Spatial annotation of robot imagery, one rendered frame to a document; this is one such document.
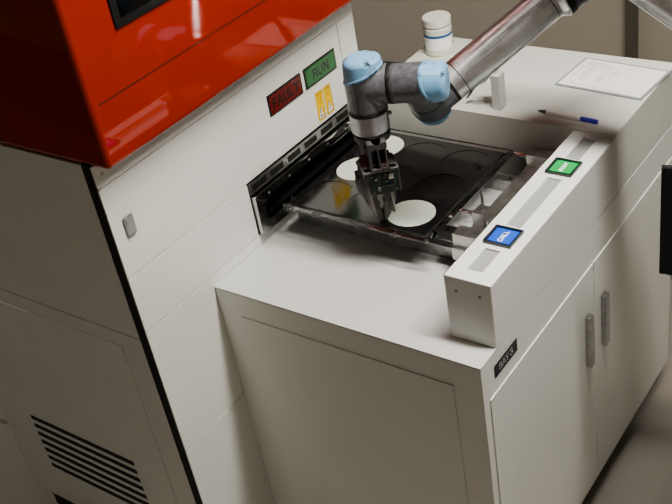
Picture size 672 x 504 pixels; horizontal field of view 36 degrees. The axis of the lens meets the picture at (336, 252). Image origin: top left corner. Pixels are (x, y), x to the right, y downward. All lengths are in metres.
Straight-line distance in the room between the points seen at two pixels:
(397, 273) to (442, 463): 0.39
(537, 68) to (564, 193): 0.55
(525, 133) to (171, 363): 0.90
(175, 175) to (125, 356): 0.40
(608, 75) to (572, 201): 0.48
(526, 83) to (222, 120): 0.74
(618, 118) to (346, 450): 0.91
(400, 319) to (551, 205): 0.36
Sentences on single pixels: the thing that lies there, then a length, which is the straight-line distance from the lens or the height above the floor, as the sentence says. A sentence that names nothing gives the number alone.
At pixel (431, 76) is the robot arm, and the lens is 1.89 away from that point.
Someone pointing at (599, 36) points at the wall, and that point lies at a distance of 4.33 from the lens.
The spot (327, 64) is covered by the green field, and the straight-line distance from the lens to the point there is 2.34.
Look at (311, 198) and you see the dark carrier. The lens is 2.23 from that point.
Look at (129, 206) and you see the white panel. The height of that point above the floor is 1.11.
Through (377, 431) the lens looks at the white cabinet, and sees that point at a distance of 2.13.
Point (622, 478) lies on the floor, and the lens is 2.77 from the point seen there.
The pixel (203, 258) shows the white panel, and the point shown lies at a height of 0.90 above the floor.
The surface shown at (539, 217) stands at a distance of 1.96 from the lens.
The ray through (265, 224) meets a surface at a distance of 2.24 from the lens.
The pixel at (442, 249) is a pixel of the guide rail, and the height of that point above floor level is 0.84.
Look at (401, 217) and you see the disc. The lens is 2.11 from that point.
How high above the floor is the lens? 2.04
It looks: 34 degrees down
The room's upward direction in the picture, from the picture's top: 11 degrees counter-clockwise
